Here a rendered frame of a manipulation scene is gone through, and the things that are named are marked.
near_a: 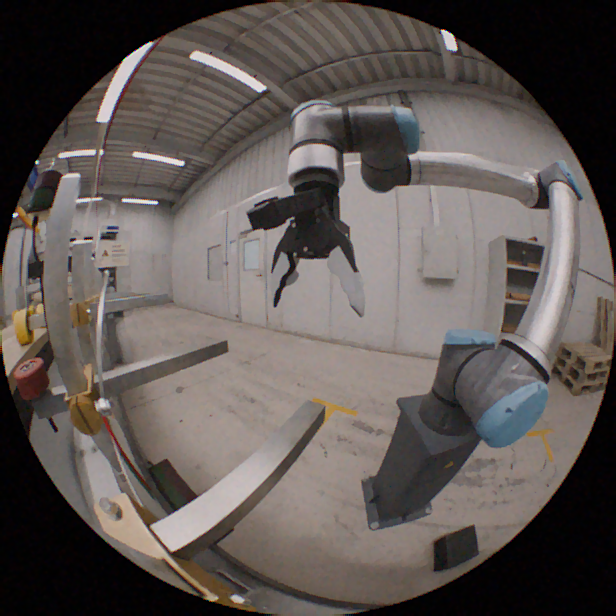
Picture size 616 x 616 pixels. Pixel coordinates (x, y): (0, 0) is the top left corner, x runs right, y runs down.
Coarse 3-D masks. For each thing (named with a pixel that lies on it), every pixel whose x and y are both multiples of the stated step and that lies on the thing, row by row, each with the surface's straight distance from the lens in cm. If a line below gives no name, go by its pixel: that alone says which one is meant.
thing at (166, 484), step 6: (156, 468) 39; (156, 474) 39; (162, 474) 38; (162, 480) 37; (168, 480) 37; (162, 486) 37; (168, 486) 36; (168, 492) 36; (174, 492) 35; (174, 498) 35; (180, 498) 35; (180, 504) 34; (186, 504) 34
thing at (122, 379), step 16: (176, 352) 38; (192, 352) 37; (208, 352) 39; (224, 352) 41; (128, 368) 36; (144, 368) 35; (160, 368) 36; (176, 368) 37; (96, 384) 35; (112, 384) 35; (128, 384) 35; (32, 400) 41; (48, 400) 38; (64, 400) 37; (48, 416) 40
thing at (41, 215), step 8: (32, 208) 33; (40, 208) 32; (48, 208) 32; (32, 216) 34; (40, 216) 34; (48, 216) 34; (32, 224) 34; (48, 224) 31; (32, 240) 33; (40, 272) 32; (40, 280) 31; (48, 336) 31
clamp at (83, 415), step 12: (84, 372) 38; (72, 396) 31; (84, 396) 31; (96, 396) 34; (72, 408) 30; (84, 408) 29; (72, 420) 31; (84, 420) 30; (96, 420) 30; (84, 432) 31; (96, 432) 31
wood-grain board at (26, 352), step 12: (12, 324) 185; (12, 336) 102; (36, 336) 74; (12, 348) 71; (24, 348) 61; (36, 348) 65; (12, 360) 54; (24, 360) 55; (12, 372) 47; (12, 384) 46
